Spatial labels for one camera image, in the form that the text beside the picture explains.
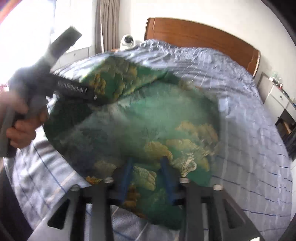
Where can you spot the window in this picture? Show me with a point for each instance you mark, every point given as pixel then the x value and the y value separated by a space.
pixel 27 27

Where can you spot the white window bench cabinet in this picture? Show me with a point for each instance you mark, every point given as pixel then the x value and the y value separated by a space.
pixel 76 55

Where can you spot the beige curtain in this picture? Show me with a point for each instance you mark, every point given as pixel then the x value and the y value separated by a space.
pixel 108 23

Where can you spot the black hanging coat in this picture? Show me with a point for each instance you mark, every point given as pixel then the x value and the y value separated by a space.
pixel 291 146

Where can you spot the wooden headboard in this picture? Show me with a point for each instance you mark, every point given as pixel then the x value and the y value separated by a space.
pixel 196 34

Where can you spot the green printed padded jacket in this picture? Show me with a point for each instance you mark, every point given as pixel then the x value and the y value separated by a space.
pixel 143 115

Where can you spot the white round fan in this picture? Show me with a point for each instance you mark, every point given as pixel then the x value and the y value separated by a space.
pixel 127 41

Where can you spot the white desk with drawers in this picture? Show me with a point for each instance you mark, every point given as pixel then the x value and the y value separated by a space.
pixel 275 97

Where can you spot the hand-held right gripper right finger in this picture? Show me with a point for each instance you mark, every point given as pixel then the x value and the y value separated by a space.
pixel 170 180

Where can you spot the person's left hand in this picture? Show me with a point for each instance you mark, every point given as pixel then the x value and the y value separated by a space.
pixel 22 135

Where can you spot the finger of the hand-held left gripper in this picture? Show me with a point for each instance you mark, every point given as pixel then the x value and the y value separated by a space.
pixel 71 89
pixel 62 46

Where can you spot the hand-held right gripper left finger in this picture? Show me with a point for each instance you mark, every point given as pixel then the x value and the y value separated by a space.
pixel 126 180

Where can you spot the blue striped duvet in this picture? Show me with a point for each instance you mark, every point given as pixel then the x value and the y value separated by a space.
pixel 242 115

